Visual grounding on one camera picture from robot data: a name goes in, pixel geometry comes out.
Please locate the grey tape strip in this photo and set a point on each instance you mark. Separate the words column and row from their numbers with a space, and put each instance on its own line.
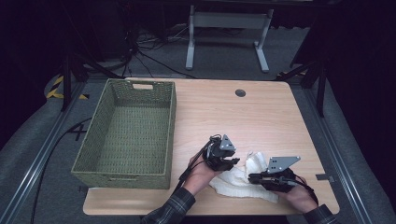
column 325, row 178

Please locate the person's right hand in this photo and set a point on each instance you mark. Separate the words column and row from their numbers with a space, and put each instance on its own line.
column 299, row 197

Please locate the green woven basket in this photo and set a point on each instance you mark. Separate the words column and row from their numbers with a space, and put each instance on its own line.
column 102, row 146

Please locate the white towel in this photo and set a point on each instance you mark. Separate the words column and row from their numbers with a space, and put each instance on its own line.
column 239, row 186

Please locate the yellow black hazard tape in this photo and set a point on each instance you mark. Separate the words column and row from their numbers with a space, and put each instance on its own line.
column 56, row 90

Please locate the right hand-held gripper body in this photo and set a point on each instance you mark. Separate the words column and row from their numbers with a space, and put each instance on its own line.
column 278, row 182

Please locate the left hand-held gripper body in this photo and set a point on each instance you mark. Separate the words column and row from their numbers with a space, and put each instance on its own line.
column 218, row 155

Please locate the person's left hand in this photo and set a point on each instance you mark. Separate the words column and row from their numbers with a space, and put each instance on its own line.
column 197, row 177

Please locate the black tripod stand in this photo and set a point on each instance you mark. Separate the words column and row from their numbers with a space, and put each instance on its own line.
column 321, row 90
column 66, row 81

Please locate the grey metal desk frame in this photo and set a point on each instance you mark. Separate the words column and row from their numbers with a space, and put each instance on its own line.
column 229, row 20

